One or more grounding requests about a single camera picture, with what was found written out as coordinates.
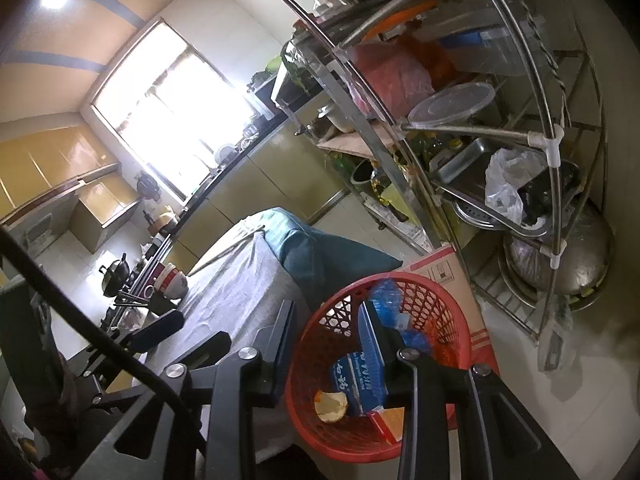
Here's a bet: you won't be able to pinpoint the steel pot with plastic bag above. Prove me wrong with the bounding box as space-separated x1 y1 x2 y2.
112 305 151 333

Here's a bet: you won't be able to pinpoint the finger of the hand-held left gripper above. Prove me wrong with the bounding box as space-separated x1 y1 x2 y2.
125 309 185 356
169 332 233 368

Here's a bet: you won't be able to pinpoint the black cable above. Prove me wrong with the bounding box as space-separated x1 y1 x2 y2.
0 224 202 480

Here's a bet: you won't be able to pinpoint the window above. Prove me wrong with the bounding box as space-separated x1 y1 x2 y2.
90 20 261 198

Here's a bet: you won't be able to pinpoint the range hood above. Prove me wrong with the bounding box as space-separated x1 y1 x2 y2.
10 210 71 261

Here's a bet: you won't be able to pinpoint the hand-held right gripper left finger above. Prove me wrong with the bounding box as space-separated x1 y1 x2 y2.
75 299 299 480

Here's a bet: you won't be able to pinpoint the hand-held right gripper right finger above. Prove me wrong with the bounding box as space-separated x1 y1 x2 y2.
357 300 581 480

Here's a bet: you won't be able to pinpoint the white plastic bag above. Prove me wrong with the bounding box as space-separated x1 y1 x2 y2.
485 147 548 218

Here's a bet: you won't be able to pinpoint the stacked bowls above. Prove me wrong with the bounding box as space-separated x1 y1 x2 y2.
150 262 187 286

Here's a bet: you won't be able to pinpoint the wooden shelf board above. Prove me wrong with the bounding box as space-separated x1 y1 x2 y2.
315 120 401 161

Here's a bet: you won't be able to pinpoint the blue table cover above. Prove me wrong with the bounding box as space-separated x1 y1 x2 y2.
260 207 403 306

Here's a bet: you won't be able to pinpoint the red plastic basket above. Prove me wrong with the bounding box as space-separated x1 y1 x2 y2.
285 272 473 461

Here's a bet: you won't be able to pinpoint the orange cardboard box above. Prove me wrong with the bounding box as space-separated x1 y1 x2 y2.
367 405 406 446

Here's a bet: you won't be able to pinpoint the dark bucket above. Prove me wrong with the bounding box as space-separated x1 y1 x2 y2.
350 160 376 193

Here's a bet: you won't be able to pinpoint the large steel basin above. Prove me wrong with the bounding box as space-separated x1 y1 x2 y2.
502 200 616 301

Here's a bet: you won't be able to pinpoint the clear plastic container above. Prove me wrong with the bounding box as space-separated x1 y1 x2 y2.
407 82 498 128

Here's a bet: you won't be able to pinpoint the pink plastic bag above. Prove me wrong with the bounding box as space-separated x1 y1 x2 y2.
350 42 436 116

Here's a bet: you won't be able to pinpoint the yellow upper cabinets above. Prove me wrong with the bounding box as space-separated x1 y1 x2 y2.
0 125 121 221

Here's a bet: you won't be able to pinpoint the blue toothpaste box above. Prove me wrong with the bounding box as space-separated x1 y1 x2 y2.
329 350 388 418

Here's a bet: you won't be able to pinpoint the yellow kitchen base cabinets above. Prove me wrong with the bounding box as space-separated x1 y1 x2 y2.
165 110 351 271

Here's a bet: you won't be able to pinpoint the blue white plastic packet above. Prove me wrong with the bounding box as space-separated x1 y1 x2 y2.
368 280 406 328

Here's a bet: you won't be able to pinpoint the steel tray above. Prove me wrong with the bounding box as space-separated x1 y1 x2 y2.
430 137 501 183

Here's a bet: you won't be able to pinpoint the steel wire rack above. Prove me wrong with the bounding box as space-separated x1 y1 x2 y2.
257 0 608 376

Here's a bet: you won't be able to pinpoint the thin metal rod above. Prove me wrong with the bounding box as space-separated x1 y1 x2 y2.
200 227 266 268

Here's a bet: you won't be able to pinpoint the black wok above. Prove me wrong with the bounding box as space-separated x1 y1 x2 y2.
98 254 132 297

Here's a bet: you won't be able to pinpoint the microwave oven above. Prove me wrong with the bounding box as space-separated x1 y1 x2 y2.
252 82 281 121

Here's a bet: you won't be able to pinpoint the white paper ball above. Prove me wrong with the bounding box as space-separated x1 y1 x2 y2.
313 390 348 423

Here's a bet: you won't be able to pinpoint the black chopstick holder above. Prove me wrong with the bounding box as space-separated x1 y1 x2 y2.
149 292 176 316

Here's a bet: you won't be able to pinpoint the small yellow wall cabinet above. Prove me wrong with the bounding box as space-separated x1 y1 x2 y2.
70 180 143 253

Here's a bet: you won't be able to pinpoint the lidded steel cooking pot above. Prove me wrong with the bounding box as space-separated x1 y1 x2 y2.
312 105 351 133

